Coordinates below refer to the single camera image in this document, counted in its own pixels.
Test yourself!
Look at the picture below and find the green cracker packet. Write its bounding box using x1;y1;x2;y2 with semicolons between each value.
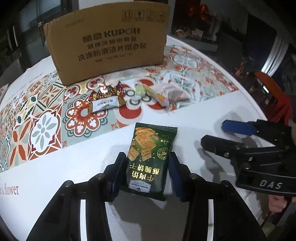
120;122;178;202

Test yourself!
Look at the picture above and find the white tile-patterned tablecloth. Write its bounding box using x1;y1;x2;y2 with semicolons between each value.
0;35;271;241

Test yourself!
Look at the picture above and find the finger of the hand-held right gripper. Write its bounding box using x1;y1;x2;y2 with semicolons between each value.
221;119;262;137
201;135;245;160

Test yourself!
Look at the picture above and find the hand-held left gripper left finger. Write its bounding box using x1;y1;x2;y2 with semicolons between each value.
26;152;127;241

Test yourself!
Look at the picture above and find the silver and white snack bar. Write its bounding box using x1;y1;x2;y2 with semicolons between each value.
88;99;119;113

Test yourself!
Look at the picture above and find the brown cardboard box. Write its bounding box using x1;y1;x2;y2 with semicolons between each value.
43;0;171;86

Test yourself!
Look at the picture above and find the person's right hand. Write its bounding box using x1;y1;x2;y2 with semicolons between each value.
268;195;288;212

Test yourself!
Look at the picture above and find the white and pink snack packet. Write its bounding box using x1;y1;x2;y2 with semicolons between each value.
143;82;189;108

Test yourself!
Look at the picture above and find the orange wooden chair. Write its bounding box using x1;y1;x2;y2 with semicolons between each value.
253;71;293;126

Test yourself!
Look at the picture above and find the red foil balloon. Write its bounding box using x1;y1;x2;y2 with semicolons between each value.
188;3;214;24

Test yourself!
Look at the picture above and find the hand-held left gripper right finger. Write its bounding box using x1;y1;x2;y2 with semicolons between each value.
168;152;266;241

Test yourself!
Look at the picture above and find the white sideboard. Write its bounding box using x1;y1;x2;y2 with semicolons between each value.
170;25;219;51

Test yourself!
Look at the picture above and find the gold foil candy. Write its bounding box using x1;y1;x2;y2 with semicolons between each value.
90;81;126;107

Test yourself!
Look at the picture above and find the pale green candy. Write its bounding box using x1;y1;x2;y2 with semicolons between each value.
135;83;147;98

